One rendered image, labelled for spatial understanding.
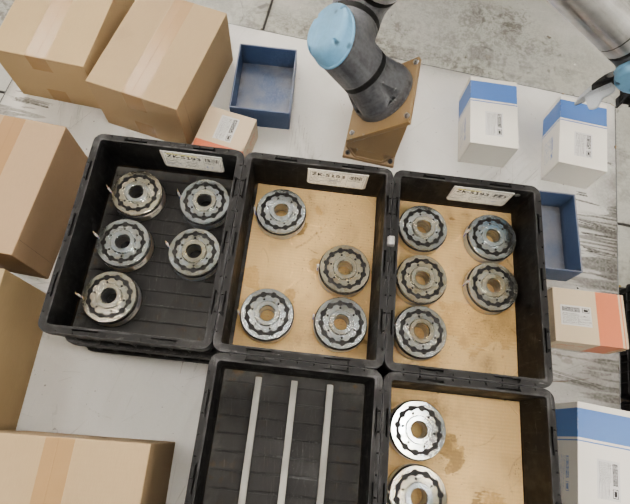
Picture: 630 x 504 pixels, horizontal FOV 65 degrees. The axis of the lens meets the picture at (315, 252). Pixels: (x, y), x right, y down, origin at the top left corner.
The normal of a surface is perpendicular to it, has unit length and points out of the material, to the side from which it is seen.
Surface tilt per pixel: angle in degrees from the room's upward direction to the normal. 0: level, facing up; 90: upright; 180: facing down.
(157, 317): 0
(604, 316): 0
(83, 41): 0
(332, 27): 46
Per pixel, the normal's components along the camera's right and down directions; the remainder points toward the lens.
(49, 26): 0.07, -0.35
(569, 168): -0.20, 0.92
